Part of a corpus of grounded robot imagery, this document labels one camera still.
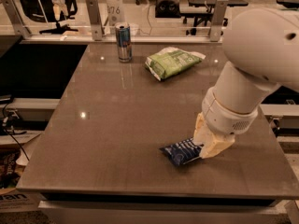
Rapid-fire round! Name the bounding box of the left metal rail bracket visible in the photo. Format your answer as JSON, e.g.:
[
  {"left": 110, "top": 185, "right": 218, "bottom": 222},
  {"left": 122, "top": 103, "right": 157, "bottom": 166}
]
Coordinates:
[{"left": 0, "top": 0, "right": 31, "bottom": 39}]

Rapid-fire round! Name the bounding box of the cardboard box with lettering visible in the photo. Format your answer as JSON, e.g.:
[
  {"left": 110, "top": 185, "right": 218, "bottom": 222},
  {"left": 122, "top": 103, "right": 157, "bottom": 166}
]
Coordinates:
[{"left": 0, "top": 189, "right": 39, "bottom": 213}]

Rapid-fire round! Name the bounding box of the white numbered post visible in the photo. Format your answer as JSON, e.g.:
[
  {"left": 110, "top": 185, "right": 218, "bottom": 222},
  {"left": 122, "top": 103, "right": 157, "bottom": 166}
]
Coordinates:
[{"left": 106, "top": 0, "right": 125, "bottom": 26}]

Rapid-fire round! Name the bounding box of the blue silver energy drink can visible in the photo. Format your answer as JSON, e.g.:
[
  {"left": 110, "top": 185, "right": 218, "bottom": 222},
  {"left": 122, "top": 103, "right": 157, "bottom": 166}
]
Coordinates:
[{"left": 115, "top": 22, "right": 132, "bottom": 63}]

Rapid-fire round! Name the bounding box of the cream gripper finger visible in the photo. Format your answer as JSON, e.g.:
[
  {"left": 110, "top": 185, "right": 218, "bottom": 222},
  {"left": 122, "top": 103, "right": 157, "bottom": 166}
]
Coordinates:
[
  {"left": 200, "top": 141, "right": 233, "bottom": 159},
  {"left": 193, "top": 134, "right": 206, "bottom": 147}
]

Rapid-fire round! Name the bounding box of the snack package on floor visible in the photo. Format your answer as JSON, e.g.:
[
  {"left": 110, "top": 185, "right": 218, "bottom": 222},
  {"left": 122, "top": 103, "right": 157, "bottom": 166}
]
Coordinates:
[{"left": 0, "top": 152, "right": 20, "bottom": 189}]

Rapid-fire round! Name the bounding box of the right metal rail bracket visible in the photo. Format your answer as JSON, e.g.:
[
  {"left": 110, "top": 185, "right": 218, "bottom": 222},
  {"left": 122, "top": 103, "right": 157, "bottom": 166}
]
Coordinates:
[{"left": 209, "top": 0, "right": 228, "bottom": 42}]

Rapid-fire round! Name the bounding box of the black office desk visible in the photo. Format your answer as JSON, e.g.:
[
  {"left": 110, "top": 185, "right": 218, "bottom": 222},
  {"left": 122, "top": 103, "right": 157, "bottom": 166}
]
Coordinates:
[{"left": 181, "top": 0, "right": 249, "bottom": 35}]

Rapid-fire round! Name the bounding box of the black cable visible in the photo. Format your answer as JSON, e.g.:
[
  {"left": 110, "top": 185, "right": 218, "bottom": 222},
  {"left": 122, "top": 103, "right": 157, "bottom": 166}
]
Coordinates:
[{"left": 1, "top": 102, "right": 31, "bottom": 162}]

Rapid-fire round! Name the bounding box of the green jalapeno chip bag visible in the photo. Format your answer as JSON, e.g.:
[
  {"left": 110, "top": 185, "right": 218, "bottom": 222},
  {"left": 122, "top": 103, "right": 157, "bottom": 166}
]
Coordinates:
[{"left": 145, "top": 47, "right": 206, "bottom": 81}]

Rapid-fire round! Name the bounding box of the blue rxbar blueberry wrapper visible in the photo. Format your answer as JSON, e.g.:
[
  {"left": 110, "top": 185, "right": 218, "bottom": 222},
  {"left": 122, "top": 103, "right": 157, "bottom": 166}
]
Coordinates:
[{"left": 160, "top": 138, "right": 204, "bottom": 167}]

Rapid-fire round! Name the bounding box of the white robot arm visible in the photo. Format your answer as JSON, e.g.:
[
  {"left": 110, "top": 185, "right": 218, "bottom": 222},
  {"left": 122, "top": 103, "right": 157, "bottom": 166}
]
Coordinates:
[{"left": 193, "top": 8, "right": 299, "bottom": 159}]

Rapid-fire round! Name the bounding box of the middle metal rail bracket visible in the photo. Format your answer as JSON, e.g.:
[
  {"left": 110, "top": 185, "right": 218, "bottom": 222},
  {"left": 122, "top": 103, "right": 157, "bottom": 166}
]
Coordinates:
[{"left": 86, "top": 0, "right": 104, "bottom": 41}]

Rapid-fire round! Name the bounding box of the metal rail bracket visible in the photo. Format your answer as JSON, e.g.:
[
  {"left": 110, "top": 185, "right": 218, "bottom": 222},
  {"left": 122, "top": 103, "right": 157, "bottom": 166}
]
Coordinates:
[
  {"left": 86, "top": 0, "right": 104, "bottom": 41},
  {"left": 209, "top": 0, "right": 228, "bottom": 42},
  {"left": 0, "top": 0, "right": 31, "bottom": 39}
]

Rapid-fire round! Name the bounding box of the black box with eyes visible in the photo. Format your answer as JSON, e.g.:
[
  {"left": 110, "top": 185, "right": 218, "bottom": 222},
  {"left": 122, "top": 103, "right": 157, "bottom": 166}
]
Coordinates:
[{"left": 155, "top": 0, "right": 180, "bottom": 18}]

